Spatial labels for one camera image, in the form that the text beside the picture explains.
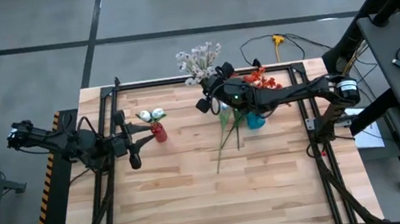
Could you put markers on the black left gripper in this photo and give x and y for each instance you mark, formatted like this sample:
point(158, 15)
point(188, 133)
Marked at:
point(127, 144)

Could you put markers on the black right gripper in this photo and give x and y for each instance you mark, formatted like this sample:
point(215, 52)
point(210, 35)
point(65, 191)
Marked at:
point(237, 92)

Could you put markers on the white artificial tulip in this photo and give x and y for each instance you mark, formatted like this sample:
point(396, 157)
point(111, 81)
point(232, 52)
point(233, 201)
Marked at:
point(225, 118)
point(144, 115)
point(157, 112)

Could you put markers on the red flower bunch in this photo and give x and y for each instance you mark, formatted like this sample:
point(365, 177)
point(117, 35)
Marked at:
point(269, 82)
point(257, 76)

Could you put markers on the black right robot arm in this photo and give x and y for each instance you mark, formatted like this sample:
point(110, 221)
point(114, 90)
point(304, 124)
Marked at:
point(297, 92)

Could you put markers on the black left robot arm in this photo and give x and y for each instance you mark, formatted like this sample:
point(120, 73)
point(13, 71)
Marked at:
point(58, 140)

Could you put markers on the red glass vase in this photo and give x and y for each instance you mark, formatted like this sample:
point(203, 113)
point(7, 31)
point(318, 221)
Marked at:
point(159, 133)

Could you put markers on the blue glass vase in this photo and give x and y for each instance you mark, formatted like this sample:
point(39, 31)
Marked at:
point(255, 121)

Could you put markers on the yellow power plug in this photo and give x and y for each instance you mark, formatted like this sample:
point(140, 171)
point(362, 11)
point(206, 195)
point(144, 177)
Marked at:
point(278, 39)

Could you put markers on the black plate with hazard stripes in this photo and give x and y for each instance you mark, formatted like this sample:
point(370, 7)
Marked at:
point(56, 221)

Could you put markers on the white paper sheet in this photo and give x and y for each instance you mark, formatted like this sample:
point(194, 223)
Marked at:
point(370, 141)

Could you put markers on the black frame clamp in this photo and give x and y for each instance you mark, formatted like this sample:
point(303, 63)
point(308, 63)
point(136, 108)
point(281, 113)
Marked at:
point(117, 82)
point(256, 63)

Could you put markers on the black aluminium table frame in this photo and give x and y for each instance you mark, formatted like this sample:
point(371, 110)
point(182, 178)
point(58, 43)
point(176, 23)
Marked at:
point(128, 86)

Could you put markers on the grey metal bracket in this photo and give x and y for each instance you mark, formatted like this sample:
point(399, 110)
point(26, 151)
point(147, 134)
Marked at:
point(311, 124)

